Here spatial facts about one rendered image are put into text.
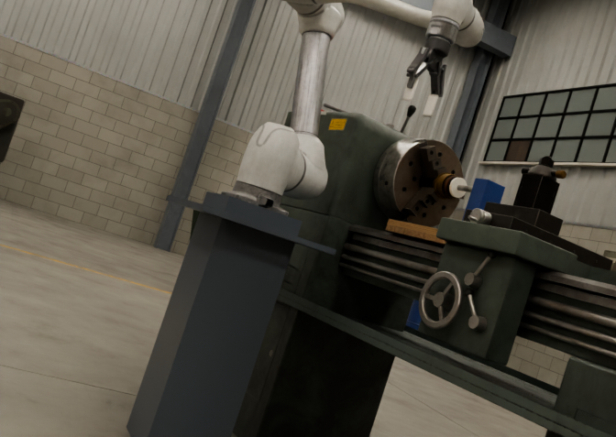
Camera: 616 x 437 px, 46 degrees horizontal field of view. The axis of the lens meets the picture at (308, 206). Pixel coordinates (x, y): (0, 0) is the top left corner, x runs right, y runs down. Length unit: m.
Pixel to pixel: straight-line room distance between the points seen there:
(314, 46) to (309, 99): 0.19
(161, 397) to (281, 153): 0.81
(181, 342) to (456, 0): 1.28
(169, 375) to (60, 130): 10.31
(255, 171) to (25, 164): 10.20
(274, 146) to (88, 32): 10.46
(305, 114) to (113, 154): 10.04
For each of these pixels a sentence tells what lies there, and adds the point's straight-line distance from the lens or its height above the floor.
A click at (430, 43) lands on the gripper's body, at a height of 1.41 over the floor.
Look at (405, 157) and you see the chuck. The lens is 2.54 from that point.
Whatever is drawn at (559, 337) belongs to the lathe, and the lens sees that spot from 1.87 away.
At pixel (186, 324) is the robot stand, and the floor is 0.40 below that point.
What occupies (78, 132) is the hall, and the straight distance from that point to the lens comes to 12.38.
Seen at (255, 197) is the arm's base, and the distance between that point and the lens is 2.24.
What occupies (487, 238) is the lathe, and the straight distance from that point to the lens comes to 1.90.
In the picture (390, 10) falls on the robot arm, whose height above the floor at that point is 1.53.
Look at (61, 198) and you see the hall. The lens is 12.37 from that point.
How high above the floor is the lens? 0.71
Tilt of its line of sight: 3 degrees up
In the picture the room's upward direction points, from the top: 18 degrees clockwise
